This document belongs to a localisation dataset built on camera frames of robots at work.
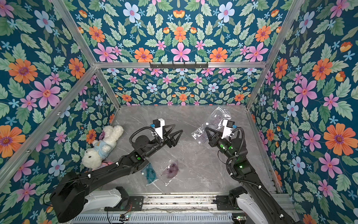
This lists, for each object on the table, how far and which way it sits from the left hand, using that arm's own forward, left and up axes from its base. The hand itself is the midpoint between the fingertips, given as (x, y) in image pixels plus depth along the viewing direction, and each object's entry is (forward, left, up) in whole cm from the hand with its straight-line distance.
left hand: (179, 128), depth 68 cm
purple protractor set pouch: (-11, +8, -30) cm, 33 cm away
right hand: (0, -15, 0) cm, 15 cm away
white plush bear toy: (-1, +54, -23) cm, 58 cm away
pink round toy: (-3, +48, -28) cm, 56 cm away
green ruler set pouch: (-10, +21, -31) cm, 38 cm away
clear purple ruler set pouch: (+1, -17, +3) cm, 18 cm away
